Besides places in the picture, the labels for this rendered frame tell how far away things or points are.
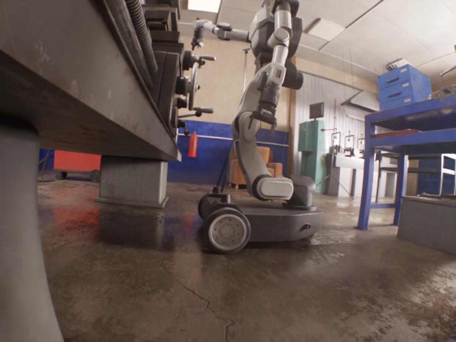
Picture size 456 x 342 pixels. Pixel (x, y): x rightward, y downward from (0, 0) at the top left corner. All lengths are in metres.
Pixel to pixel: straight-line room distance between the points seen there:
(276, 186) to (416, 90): 1.30
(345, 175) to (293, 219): 3.67
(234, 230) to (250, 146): 0.44
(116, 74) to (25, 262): 0.21
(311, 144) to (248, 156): 3.60
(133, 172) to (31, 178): 1.67
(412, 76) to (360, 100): 3.52
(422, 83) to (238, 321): 1.95
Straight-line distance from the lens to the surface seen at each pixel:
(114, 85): 0.21
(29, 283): 0.29
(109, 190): 1.99
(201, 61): 1.10
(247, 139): 1.13
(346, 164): 4.78
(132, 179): 1.92
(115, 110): 0.22
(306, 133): 4.67
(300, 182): 1.28
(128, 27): 0.52
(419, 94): 1.93
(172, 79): 0.87
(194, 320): 0.58
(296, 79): 1.38
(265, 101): 1.03
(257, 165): 1.19
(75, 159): 3.70
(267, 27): 1.40
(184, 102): 1.10
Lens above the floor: 0.37
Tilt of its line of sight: 1 degrees down
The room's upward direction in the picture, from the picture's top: 5 degrees clockwise
